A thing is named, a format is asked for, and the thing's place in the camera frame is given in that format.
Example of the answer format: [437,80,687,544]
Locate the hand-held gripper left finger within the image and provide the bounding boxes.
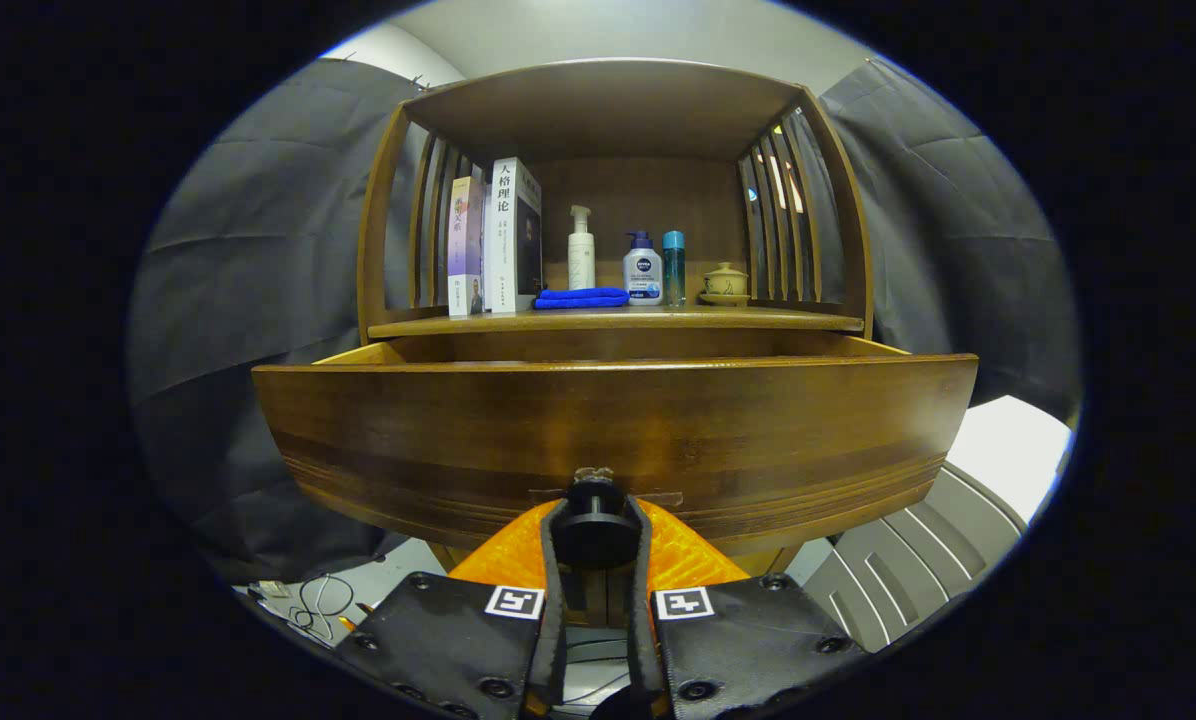
[336,498,571,720]

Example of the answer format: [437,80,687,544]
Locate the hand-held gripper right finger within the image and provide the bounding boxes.
[626,495,869,720]

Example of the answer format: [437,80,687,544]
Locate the black round drawer knob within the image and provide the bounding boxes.
[550,480,641,571]

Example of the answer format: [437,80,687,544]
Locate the brown wooden drawer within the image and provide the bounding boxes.
[251,335,979,576]

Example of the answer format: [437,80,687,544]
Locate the wooden countertop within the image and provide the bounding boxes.
[366,300,866,339]

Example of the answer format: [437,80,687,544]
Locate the brown wooden cabinet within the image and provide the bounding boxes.
[355,58,876,631]

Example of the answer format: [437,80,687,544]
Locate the grey slatted chair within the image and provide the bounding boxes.
[803,460,1027,653]

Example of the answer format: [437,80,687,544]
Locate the blue folded cloth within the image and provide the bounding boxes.
[533,287,631,310]

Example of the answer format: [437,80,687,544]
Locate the white bottle with blue cap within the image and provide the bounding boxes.
[623,231,664,307]

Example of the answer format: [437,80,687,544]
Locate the white pump bottle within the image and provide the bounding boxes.
[567,205,597,292]

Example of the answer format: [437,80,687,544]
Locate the tan lidded teacup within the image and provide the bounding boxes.
[699,262,751,306]

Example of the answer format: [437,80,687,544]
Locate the slim teal bottle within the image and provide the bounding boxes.
[662,230,687,307]

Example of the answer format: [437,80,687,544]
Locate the purple paperback book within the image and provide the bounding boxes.
[447,177,486,319]

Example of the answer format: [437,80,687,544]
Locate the thick white book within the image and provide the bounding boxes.
[483,157,544,314]

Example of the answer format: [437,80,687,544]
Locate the white flat board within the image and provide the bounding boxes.
[943,395,1074,526]

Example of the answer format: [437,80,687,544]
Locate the black backdrop cloth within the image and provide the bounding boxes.
[126,55,1084,586]

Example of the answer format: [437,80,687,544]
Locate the coiled black cable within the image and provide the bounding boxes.
[248,573,359,643]

